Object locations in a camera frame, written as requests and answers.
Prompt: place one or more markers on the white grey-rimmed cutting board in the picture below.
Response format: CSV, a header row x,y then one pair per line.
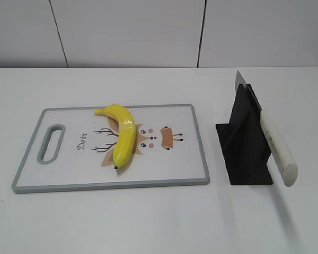
x,y
72,148

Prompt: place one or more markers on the black knife stand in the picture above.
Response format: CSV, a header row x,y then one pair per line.
x,y
244,146

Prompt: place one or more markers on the white-handled kitchen knife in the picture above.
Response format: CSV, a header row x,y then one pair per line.
x,y
281,153

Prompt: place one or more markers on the yellow plastic banana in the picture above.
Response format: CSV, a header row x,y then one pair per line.
x,y
126,133

